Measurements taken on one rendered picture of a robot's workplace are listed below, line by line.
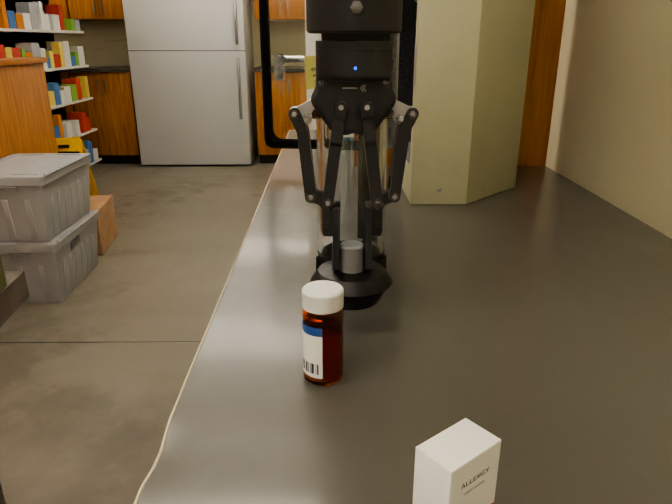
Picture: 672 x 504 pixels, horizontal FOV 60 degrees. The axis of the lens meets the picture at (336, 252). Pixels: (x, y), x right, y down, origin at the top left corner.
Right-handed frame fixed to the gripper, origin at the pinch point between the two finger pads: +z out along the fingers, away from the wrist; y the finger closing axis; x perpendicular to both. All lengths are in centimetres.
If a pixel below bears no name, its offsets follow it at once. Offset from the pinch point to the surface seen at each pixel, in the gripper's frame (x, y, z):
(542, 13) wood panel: -87, -48, -26
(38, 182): -202, 135, 42
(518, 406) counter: 16.9, -14.2, 10.3
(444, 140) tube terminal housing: -50, -20, -2
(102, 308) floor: -200, 114, 105
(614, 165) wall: -58, -57, 4
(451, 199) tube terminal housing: -50, -22, 9
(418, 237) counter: -29.7, -12.3, 10.4
